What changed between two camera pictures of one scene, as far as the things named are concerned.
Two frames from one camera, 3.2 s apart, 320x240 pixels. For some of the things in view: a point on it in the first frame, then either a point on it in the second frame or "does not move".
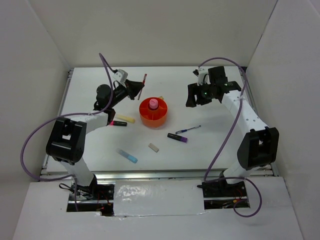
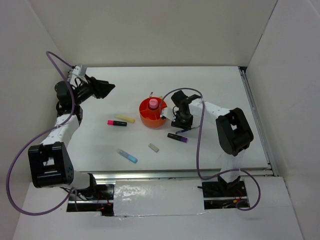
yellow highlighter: x=125 y=118 does not move
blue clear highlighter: x=127 y=156 does not move
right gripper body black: x=206 y=90 -> x=183 y=121
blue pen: x=180 y=131 does not move
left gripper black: x=132 y=88 -> x=99 y=89
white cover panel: x=158 y=197 does not move
